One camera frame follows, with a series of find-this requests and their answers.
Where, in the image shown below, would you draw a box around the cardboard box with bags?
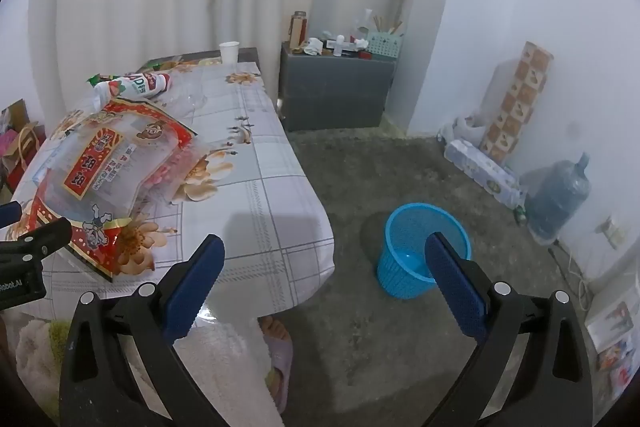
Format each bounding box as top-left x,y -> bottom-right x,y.
2,121 -> 48,195

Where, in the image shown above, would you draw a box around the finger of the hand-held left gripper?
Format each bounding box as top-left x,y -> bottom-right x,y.
0,201 -> 23,229
0,217 -> 74,264

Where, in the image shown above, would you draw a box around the white rolled sheet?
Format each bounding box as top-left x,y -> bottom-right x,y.
482,58 -> 523,120

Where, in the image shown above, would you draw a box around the wall outlet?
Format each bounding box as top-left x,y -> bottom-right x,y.
597,217 -> 628,250

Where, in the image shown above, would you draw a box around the clear plastic wrapper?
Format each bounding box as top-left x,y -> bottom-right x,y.
160,84 -> 211,118

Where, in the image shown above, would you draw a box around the white plastic bag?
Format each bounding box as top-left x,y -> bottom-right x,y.
452,114 -> 488,142

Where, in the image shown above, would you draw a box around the white printed carton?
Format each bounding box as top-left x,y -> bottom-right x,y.
585,277 -> 640,388

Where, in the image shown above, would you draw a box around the white milk drink bottle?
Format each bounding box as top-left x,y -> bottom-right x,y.
92,72 -> 172,100

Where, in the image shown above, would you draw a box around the white cable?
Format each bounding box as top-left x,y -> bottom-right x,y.
550,239 -> 596,313

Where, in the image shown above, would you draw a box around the blue water jug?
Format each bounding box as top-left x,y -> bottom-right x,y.
525,152 -> 592,240

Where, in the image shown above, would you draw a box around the checked patterned roll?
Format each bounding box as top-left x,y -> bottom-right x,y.
479,41 -> 555,166

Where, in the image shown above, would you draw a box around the teal storage basket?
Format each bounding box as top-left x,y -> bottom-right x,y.
367,32 -> 405,60

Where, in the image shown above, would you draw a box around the pink and teal bundle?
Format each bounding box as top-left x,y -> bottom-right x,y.
0,129 -> 21,158

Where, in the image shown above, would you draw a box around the bundle of wooden chopsticks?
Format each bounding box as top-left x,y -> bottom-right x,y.
372,14 -> 403,35

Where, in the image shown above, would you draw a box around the lilac slipper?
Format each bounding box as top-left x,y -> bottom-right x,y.
257,322 -> 294,413

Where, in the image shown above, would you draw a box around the dark wooden table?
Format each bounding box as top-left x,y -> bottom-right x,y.
136,48 -> 262,72

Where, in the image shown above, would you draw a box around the person's foot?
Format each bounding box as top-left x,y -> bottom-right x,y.
260,314 -> 291,343

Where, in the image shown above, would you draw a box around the blue plastic basket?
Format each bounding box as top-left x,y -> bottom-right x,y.
376,203 -> 472,299

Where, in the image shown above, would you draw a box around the grey cabinet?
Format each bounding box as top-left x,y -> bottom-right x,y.
279,42 -> 398,132

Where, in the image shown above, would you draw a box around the pack of tissue rolls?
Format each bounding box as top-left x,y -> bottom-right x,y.
444,139 -> 526,208

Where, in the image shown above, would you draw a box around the white fluffy cloth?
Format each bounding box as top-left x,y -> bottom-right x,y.
10,304 -> 283,427

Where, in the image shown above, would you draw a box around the clear plastic bag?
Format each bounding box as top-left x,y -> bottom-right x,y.
356,9 -> 376,38

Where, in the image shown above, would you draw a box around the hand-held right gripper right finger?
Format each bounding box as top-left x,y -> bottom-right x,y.
424,232 -> 601,427

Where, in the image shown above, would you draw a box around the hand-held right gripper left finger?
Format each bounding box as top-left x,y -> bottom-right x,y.
59,233 -> 231,427

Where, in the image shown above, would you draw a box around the red snack bag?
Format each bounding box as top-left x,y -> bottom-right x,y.
32,97 -> 211,284

